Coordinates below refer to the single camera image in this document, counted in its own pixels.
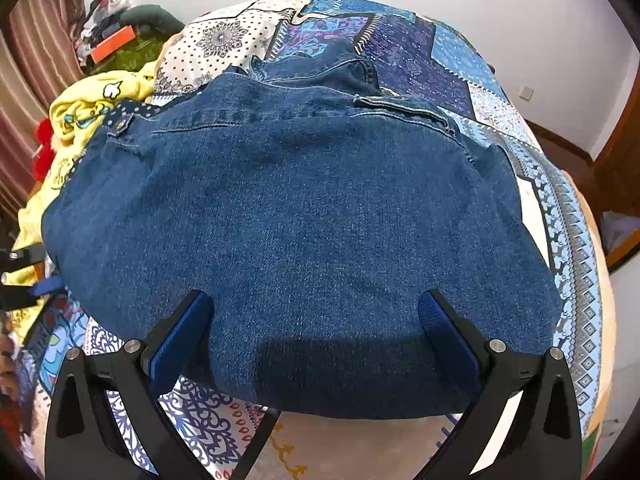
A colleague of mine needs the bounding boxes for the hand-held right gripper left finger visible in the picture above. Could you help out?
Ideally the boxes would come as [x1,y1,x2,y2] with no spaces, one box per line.
[44,289,281,480]

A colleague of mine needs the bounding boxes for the red plush toy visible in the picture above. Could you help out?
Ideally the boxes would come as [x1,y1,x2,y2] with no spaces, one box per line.
[31,119,58,182]

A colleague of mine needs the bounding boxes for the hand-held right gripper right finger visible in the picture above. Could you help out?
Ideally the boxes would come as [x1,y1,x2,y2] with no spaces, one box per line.
[417,289,583,480]

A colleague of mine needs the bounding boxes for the orange box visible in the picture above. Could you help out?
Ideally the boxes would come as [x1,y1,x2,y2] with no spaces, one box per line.
[91,26,137,64]

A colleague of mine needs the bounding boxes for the brown wooden door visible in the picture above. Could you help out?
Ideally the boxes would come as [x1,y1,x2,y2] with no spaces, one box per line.
[590,60,640,272]

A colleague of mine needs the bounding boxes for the blue denim jacket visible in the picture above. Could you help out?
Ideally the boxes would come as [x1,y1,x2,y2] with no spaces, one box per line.
[41,37,563,420]

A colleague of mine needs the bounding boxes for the dark grey garment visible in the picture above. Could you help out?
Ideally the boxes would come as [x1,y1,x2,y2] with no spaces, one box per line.
[120,4,186,37]

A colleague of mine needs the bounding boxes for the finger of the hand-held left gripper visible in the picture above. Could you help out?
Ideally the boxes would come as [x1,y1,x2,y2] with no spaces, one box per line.
[30,278,67,299]

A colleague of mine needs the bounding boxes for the yellow cartoon blanket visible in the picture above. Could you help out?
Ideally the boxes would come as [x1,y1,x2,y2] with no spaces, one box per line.
[10,62,162,331]

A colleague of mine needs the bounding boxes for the brown striped curtain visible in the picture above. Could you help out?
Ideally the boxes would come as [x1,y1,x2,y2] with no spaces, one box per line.
[0,0,89,221]

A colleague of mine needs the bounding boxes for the green patterned cloth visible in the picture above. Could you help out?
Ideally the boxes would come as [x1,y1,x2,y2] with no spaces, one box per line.
[85,35,172,79]

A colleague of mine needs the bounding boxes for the pile of mixed clothes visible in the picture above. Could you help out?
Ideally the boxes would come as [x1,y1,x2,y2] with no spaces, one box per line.
[75,0,127,57]

